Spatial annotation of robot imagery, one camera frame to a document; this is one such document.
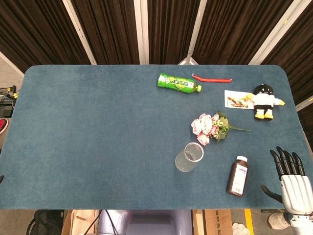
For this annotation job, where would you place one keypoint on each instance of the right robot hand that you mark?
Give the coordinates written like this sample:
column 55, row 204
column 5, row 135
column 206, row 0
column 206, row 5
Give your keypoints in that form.
column 296, row 193

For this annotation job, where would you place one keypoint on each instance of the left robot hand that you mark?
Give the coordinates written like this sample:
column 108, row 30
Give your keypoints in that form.
column 1, row 179

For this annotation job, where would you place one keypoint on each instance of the pink artificial flower bouquet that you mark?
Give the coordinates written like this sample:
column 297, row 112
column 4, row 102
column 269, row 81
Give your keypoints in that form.
column 205, row 126

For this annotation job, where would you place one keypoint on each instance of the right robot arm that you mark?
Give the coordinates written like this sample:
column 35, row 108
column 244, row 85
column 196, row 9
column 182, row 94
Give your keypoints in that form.
column 303, row 224

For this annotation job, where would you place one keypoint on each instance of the lavender robot base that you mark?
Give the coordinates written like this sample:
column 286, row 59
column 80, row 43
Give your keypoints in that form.
column 151, row 224

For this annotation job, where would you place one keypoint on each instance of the cream white garlic bulb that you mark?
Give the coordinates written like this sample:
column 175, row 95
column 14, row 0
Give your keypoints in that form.
column 240, row 228

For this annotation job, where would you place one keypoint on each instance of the blue tablecloth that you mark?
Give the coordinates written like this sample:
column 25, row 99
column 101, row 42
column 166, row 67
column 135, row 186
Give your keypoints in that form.
column 97, row 134

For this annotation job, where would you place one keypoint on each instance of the transparent textured glass vase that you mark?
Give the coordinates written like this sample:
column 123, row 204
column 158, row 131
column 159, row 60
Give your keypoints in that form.
column 189, row 157

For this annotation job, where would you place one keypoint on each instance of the white sneaker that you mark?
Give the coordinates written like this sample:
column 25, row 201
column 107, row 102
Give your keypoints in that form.
column 278, row 220

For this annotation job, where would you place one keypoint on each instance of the red shoe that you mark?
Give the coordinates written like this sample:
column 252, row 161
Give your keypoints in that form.
column 3, row 126

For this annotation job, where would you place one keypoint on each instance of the yellow floor tape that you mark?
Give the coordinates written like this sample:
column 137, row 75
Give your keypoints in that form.
column 249, row 220

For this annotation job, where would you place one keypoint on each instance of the brown medicine bottle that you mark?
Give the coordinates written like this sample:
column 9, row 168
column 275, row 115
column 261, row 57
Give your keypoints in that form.
column 238, row 177

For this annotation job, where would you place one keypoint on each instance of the black bag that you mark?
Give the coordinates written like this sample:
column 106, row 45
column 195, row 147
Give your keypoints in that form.
column 46, row 222

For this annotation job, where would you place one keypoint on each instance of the brown cardboard box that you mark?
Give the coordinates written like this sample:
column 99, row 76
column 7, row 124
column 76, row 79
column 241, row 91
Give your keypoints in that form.
column 217, row 222

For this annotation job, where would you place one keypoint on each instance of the light wooden board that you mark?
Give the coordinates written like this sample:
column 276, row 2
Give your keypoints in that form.
column 78, row 222

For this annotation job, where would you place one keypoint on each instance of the black white plush doll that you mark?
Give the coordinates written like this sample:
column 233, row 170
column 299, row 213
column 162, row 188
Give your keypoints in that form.
column 264, row 99

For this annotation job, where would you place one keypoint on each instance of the food picture card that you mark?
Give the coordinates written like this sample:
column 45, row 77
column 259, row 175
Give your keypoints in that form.
column 236, row 99

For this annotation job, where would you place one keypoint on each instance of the red coiled stick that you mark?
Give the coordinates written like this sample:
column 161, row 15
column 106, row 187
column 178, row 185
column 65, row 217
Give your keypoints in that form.
column 215, row 79

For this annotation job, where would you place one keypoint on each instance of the green tea bottle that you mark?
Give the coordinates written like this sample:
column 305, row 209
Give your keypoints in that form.
column 176, row 83

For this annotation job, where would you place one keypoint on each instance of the dark brown pleated curtain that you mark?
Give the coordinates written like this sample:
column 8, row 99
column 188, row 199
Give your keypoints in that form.
column 171, row 29

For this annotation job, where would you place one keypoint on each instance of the white frame post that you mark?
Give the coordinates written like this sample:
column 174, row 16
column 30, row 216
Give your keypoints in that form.
column 305, row 102
column 195, row 31
column 276, row 31
column 78, row 31
column 141, row 31

